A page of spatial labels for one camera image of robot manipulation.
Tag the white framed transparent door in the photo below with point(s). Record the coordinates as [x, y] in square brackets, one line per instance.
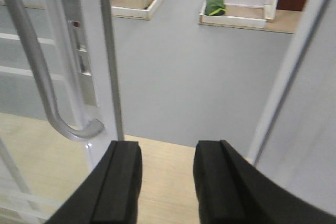
[77, 41]

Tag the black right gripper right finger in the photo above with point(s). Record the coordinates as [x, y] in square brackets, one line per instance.
[230, 190]

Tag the white door frame jamb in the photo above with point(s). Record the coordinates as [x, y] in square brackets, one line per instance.
[294, 142]

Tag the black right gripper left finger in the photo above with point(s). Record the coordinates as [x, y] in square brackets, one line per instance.
[111, 191]

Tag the silver door handle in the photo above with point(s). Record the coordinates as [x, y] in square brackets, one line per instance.
[38, 65]

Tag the green sandbag in tray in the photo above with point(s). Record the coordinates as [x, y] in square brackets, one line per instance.
[215, 8]

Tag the white framed wooden tray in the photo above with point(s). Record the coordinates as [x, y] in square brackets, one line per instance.
[267, 18]

